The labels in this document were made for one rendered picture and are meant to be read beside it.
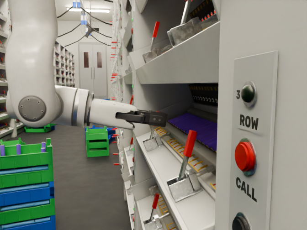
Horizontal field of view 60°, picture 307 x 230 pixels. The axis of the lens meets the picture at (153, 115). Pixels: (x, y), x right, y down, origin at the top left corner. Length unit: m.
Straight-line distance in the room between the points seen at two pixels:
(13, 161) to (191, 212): 1.03
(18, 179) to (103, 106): 0.81
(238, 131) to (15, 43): 0.46
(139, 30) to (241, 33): 0.65
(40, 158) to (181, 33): 1.03
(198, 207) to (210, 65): 0.18
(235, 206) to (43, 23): 0.50
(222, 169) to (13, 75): 0.41
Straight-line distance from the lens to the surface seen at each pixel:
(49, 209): 1.36
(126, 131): 1.51
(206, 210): 0.33
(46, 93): 0.51
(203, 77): 0.26
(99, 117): 0.56
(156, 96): 0.80
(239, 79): 0.16
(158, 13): 0.82
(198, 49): 0.25
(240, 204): 0.17
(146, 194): 0.86
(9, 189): 1.33
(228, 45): 0.18
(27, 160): 1.28
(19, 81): 0.51
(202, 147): 0.45
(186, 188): 0.37
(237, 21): 0.17
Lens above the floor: 0.67
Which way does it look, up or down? 7 degrees down
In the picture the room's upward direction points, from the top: straight up
